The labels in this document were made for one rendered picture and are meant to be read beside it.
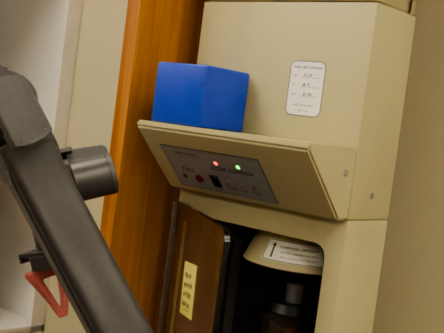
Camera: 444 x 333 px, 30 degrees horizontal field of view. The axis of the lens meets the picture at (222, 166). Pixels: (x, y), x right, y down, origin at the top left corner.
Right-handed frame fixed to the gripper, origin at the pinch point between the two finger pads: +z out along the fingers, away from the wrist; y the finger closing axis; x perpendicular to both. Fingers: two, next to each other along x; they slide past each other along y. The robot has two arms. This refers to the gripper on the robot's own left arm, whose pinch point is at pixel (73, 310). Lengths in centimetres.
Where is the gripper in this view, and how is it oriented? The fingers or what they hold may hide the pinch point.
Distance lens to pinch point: 117.9
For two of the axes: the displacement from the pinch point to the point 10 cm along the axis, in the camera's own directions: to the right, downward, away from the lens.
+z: 2.2, 9.7, 0.5
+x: -6.0, 1.7, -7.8
